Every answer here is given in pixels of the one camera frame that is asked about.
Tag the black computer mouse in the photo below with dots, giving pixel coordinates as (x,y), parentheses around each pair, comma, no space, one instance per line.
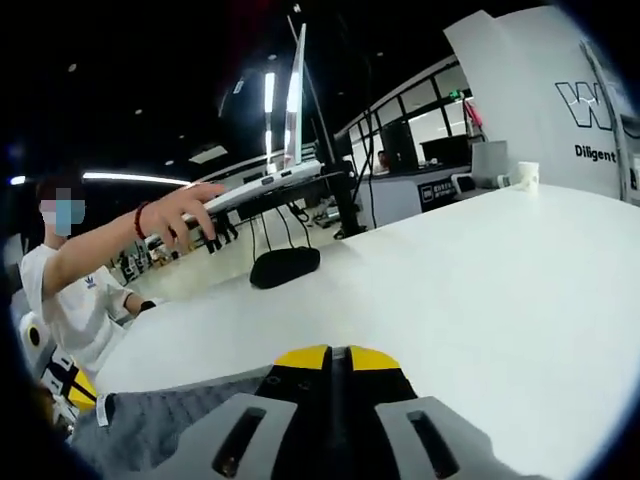
(285,267)

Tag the silver open laptop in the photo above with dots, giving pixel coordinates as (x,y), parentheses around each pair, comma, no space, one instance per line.
(295,120)

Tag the grey fluffy towel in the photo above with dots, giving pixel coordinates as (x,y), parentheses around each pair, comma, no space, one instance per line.
(150,425)

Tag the black printed sign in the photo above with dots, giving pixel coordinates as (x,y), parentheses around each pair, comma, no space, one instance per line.
(435,196)

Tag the white paper cup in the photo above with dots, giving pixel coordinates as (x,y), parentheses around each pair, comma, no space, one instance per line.
(529,177)

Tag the black wide monitor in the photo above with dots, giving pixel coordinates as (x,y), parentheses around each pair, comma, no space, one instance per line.
(445,150)

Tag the ceiling light strip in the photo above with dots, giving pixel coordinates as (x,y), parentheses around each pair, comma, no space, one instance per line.
(135,178)

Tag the black laptop stand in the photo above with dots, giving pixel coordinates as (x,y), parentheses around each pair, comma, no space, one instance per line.
(348,210)

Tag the small white device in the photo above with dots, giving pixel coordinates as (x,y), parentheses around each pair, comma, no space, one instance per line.
(462,182)

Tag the grey tilted screen back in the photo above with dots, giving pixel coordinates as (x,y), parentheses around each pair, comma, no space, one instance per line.
(491,164)

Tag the pink hanging cloth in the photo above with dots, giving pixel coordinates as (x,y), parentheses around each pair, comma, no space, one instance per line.
(473,115)

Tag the black computer tower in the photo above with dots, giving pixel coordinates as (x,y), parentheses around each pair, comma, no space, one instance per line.
(400,147)

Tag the grey counter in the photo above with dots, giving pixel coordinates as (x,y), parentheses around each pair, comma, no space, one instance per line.
(395,200)

